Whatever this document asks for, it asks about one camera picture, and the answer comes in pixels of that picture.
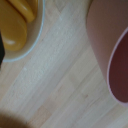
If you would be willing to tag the gripper right finger with blue tip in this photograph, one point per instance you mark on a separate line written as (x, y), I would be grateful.
(11, 121)

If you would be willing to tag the gripper left finger with blue tip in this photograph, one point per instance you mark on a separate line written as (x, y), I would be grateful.
(1, 50)

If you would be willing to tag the small white bowl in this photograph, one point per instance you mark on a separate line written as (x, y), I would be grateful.
(33, 36)

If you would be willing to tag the yellow food piece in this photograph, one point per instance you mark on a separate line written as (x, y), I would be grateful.
(26, 8)
(11, 30)

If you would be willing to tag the pink mug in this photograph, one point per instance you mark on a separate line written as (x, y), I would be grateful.
(110, 40)

